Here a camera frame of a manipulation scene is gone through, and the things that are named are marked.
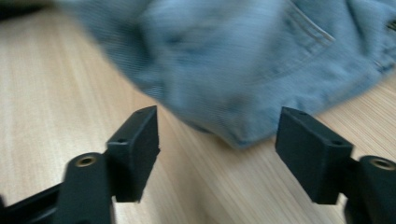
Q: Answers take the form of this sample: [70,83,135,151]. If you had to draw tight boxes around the light blue denim pants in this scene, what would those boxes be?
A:
[54,0,396,149]

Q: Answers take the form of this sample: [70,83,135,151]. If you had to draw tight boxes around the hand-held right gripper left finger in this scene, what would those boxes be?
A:
[105,105,162,203]

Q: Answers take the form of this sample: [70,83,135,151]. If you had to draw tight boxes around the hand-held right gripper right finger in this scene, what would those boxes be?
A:
[275,105,355,205]

